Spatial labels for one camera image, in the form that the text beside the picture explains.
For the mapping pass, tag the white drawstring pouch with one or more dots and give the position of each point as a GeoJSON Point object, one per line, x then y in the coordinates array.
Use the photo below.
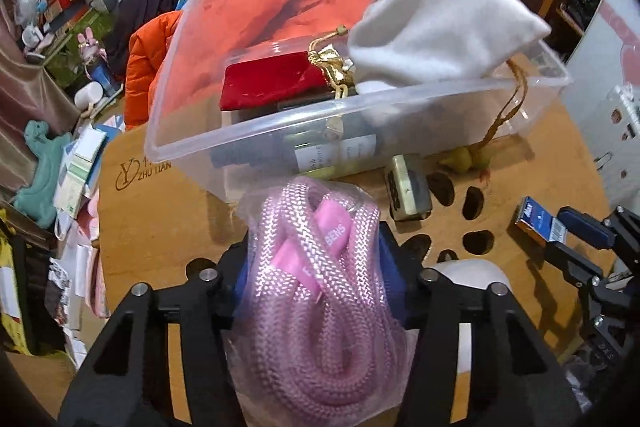
{"type": "Point", "coordinates": [404, 43]}

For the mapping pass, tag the red velvet pouch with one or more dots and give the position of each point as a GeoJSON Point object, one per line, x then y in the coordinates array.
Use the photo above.
{"type": "Point", "coordinates": [282, 77]}

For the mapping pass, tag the blue memory card package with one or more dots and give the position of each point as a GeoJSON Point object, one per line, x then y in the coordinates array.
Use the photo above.
{"type": "Point", "coordinates": [538, 223]}

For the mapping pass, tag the green storage box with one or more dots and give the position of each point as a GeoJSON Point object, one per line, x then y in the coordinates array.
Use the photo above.
{"type": "Point", "coordinates": [68, 56]}

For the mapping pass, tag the clear plastic storage bin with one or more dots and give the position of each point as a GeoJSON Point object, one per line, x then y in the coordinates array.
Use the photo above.
{"type": "Point", "coordinates": [424, 120]}

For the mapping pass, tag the pink striped curtain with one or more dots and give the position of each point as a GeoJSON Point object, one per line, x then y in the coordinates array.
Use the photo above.
{"type": "Point", "coordinates": [27, 93]}

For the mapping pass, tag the teal toy horse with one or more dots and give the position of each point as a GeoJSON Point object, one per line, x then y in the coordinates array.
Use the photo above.
{"type": "Point", "coordinates": [36, 200]}

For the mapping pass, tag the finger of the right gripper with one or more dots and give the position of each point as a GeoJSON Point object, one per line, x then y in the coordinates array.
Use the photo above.
{"type": "Point", "coordinates": [586, 228]}
{"type": "Point", "coordinates": [576, 268]}

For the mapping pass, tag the small gold black box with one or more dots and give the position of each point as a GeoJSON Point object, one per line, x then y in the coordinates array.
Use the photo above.
{"type": "Point", "coordinates": [407, 188]}

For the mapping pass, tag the orange jacket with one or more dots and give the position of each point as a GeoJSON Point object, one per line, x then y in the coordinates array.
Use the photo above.
{"type": "Point", "coordinates": [196, 44]}

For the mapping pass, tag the pile of plush toys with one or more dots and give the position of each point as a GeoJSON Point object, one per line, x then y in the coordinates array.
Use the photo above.
{"type": "Point", "coordinates": [51, 19]}

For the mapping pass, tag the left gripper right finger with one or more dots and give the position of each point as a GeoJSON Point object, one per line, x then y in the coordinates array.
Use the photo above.
{"type": "Point", "coordinates": [515, 378]}

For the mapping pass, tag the white round lidded container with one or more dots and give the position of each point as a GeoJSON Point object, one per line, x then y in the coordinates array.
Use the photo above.
{"type": "Point", "coordinates": [470, 276]}

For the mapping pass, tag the green spray bottle black cap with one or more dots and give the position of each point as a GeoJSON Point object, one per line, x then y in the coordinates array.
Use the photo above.
{"type": "Point", "coordinates": [285, 153]}

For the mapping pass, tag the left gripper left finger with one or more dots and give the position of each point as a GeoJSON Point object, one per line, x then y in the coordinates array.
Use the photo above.
{"type": "Point", "coordinates": [160, 359]}

